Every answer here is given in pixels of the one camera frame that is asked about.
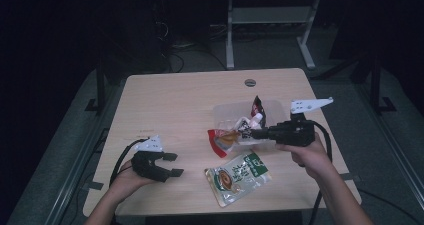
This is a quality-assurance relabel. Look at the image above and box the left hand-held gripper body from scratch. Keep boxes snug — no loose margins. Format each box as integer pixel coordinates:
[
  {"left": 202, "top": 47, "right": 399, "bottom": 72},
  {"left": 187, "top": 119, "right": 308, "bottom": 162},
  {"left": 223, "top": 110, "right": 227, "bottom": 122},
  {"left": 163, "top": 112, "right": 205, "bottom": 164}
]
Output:
[{"left": 130, "top": 134, "right": 172, "bottom": 184}]

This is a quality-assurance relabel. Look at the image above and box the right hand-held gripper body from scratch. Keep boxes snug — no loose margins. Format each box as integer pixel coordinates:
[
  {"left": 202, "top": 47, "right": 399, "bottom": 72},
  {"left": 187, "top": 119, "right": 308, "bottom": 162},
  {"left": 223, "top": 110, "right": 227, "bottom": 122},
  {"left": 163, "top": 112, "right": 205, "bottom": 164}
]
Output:
[{"left": 268, "top": 97, "right": 334, "bottom": 148}]

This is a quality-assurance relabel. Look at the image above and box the black and red snack packet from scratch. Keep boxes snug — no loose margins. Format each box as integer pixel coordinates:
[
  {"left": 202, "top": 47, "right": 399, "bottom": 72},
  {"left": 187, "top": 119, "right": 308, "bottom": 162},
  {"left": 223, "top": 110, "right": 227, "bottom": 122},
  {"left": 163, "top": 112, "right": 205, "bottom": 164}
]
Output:
[{"left": 250, "top": 95, "right": 267, "bottom": 128}]

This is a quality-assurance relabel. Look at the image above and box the red and white snack packet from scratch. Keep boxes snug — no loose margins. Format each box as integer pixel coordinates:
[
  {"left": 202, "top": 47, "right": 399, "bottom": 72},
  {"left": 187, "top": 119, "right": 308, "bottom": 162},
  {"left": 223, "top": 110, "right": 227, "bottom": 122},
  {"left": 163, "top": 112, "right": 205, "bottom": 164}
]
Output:
[{"left": 206, "top": 113, "right": 268, "bottom": 159}]

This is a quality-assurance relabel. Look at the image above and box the clear plastic container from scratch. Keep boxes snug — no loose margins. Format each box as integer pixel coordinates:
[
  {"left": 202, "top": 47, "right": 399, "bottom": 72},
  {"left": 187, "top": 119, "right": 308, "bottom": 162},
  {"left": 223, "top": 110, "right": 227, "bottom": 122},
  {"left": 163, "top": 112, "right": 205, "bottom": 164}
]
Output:
[{"left": 212, "top": 99, "right": 291, "bottom": 152}]

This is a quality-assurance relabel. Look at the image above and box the person's left hand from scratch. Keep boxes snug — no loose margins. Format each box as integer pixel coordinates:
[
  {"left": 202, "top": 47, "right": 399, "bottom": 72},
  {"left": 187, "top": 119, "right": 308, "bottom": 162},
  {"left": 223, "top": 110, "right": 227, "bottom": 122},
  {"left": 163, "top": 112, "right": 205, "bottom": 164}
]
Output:
[{"left": 107, "top": 159, "right": 155, "bottom": 203}]

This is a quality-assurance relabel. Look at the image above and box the person's right hand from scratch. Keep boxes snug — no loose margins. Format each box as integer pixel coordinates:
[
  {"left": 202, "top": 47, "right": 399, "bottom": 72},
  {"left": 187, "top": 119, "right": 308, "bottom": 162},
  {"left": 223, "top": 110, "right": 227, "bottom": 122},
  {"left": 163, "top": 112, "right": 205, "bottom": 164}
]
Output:
[{"left": 275, "top": 133, "right": 335, "bottom": 181}]

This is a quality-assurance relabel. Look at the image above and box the green and white snack packet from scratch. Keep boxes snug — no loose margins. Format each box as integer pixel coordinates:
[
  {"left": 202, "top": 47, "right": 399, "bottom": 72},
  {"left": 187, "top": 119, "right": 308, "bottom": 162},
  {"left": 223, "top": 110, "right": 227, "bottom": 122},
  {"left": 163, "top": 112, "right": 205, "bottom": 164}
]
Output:
[{"left": 204, "top": 151, "right": 273, "bottom": 208}]

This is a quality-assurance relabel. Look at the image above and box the grey tape piece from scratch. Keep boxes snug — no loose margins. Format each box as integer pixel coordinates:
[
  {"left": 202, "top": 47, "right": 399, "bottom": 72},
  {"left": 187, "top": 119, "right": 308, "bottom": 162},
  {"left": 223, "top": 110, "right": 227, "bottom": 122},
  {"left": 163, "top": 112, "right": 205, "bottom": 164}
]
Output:
[
  {"left": 81, "top": 181, "right": 105, "bottom": 191},
  {"left": 339, "top": 172, "right": 363, "bottom": 183}
]

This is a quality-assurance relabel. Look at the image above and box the black metal stand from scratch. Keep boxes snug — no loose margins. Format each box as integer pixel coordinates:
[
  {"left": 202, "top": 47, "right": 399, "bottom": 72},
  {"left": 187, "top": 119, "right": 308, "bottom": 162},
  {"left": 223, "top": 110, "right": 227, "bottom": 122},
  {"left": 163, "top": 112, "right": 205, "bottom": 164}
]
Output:
[
  {"left": 369, "top": 54, "right": 398, "bottom": 115},
  {"left": 84, "top": 60, "right": 108, "bottom": 114}
]

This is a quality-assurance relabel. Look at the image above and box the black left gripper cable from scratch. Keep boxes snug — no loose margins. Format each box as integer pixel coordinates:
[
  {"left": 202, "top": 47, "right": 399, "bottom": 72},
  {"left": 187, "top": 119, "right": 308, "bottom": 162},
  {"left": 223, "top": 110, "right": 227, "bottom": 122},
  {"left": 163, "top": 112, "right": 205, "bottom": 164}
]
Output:
[{"left": 109, "top": 138, "right": 149, "bottom": 188}]

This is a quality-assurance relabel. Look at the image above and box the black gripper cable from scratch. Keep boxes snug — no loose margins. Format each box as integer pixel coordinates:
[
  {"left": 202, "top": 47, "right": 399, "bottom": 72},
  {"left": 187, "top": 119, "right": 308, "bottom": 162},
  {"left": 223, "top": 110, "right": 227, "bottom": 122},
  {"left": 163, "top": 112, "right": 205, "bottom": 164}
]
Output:
[
  {"left": 109, "top": 138, "right": 149, "bottom": 188},
  {"left": 308, "top": 120, "right": 422, "bottom": 225}
]

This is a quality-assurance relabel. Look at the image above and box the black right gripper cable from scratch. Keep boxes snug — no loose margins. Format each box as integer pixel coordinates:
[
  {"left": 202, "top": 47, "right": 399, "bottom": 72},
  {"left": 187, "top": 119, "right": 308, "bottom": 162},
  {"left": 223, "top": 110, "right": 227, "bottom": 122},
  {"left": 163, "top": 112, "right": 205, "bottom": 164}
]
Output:
[{"left": 308, "top": 120, "right": 422, "bottom": 225}]

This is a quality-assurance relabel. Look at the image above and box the aluminium frame rail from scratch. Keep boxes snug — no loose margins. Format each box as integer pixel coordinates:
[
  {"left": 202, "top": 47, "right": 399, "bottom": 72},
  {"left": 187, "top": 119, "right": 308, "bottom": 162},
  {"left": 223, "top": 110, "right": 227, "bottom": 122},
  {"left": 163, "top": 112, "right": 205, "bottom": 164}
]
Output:
[
  {"left": 44, "top": 83, "right": 126, "bottom": 225},
  {"left": 354, "top": 83, "right": 424, "bottom": 203}
]

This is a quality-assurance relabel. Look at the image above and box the black cable bundle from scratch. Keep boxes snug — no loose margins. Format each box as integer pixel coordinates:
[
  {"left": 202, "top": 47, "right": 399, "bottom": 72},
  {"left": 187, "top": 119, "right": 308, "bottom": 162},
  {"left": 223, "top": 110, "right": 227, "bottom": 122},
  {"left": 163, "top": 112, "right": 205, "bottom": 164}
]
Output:
[{"left": 159, "top": 21, "right": 228, "bottom": 74}]

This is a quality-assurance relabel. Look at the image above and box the white desk frame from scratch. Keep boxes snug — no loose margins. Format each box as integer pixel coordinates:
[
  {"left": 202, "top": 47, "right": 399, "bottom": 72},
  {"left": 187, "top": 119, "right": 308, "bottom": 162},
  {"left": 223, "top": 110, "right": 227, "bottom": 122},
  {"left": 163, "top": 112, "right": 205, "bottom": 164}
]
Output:
[{"left": 225, "top": 0, "right": 323, "bottom": 71}]

